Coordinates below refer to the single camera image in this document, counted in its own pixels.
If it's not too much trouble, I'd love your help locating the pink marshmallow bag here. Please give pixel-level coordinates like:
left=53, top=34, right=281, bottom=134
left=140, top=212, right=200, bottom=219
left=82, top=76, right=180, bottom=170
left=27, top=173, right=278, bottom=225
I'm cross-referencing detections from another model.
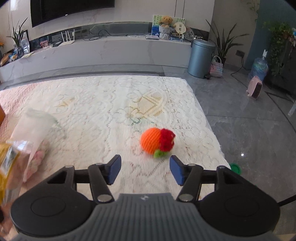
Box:
left=11, top=108, right=61, bottom=183

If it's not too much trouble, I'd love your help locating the green plant in vase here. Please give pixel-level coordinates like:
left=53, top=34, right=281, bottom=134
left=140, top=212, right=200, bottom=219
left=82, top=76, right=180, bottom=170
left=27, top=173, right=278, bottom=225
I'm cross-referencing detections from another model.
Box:
left=7, top=18, right=28, bottom=59

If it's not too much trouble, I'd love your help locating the yellow snack packet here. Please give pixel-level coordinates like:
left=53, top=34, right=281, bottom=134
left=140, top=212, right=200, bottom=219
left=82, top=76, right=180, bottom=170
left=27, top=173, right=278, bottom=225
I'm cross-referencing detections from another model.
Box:
left=1, top=141, right=33, bottom=206

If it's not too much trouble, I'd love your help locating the trailing green pothos plant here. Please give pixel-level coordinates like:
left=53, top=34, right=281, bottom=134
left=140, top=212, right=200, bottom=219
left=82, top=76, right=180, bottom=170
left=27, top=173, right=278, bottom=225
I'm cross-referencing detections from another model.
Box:
left=263, top=21, right=292, bottom=76

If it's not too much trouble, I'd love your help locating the white marble tv console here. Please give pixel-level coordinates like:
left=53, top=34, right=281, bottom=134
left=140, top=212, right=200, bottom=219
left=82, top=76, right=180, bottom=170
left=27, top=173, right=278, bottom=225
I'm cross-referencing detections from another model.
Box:
left=1, top=36, right=191, bottom=82

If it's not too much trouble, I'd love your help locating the orange crochet fruit toy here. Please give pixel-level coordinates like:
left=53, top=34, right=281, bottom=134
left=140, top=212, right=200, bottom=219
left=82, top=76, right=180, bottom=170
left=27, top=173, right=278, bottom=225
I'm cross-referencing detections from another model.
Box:
left=139, top=128, right=176, bottom=158

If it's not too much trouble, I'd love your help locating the round paper fan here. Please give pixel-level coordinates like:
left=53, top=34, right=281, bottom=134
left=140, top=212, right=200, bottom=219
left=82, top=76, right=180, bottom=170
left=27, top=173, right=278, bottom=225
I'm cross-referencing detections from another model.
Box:
left=173, top=22, right=187, bottom=35

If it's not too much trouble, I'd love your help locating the tall green floor plant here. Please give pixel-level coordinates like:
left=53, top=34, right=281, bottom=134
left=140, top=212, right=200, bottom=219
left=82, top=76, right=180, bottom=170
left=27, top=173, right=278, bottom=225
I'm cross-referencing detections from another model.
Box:
left=206, top=20, right=249, bottom=64

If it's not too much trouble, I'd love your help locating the white wifi router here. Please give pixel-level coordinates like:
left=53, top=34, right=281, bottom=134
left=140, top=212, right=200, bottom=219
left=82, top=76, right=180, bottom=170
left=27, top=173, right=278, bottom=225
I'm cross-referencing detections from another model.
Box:
left=59, top=29, right=75, bottom=46

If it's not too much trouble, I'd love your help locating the white lace tablecloth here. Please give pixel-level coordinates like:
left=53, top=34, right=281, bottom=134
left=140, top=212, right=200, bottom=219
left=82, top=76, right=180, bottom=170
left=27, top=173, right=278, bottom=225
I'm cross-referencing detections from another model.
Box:
left=1, top=75, right=227, bottom=197

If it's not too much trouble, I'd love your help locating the black wall television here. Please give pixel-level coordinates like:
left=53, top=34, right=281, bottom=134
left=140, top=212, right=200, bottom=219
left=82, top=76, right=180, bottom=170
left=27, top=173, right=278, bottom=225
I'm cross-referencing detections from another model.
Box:
left=30, top=0, right=115, bottom=27

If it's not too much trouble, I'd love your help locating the pink woven basket bag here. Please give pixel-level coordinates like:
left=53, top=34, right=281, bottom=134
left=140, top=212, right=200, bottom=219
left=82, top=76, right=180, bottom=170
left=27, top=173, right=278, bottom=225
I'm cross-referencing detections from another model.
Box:
left=209, top=56, right=223, bottom=78

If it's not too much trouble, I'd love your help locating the green round lid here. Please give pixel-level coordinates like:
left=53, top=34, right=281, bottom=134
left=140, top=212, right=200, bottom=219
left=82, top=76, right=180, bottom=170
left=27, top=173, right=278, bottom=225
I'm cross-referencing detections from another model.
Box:
left=229, top=163, right=241, bottom=175

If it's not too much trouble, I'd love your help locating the brown teddy bear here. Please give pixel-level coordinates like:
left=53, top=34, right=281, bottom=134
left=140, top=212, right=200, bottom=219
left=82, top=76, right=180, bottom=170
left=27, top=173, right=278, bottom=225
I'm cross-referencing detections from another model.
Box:
left=159, top=16, right=173, bottom=27

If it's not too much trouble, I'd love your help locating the blue water jug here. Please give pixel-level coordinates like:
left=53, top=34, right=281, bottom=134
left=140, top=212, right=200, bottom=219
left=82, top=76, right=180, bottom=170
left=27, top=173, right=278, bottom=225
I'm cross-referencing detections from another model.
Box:
left=248, top=50, right=268, bottom=81

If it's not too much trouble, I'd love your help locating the pink small heater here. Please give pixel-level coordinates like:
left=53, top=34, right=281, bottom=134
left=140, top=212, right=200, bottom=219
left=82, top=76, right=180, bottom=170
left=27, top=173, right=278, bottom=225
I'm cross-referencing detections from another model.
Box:
left=246, top=76, right=263, bottom=99

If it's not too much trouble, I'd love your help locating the blue metal trash bin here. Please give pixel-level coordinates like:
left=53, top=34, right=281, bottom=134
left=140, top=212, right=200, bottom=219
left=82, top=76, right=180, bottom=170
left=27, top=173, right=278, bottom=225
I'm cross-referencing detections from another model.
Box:
left=188, top=39, right=216, bottom=78

